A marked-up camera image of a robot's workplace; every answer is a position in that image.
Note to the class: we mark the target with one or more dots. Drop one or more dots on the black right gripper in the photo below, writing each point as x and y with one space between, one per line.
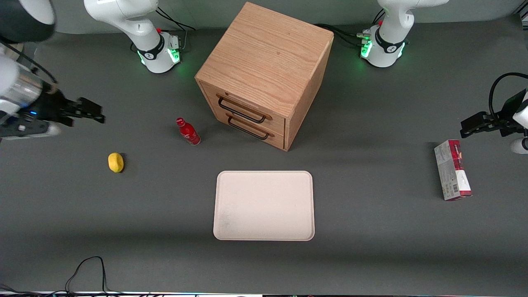
51 105

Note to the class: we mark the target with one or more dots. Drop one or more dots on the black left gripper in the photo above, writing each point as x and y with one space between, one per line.
507 116

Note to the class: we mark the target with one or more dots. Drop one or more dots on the red coke bottle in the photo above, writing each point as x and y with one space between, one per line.
189 132

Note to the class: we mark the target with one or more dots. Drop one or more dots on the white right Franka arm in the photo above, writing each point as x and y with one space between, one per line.
136 24

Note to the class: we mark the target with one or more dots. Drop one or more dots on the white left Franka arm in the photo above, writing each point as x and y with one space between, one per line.
392 24

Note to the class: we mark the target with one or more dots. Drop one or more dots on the beige rectangular tray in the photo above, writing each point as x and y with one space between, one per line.
264 206

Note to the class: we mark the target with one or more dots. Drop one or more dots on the yellow lemon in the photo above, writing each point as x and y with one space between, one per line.
116 162

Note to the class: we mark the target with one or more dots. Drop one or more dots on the grey and red carton box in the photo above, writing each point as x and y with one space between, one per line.
451 173

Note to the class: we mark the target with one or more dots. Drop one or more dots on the wooden two-drawer cabinet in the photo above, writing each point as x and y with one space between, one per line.
264 62

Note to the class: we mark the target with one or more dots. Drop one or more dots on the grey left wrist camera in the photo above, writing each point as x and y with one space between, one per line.
520 145

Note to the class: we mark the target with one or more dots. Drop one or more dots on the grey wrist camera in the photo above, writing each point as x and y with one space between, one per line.
520 145
31 130

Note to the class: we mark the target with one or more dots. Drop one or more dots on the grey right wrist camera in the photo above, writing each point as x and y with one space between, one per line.
31 130

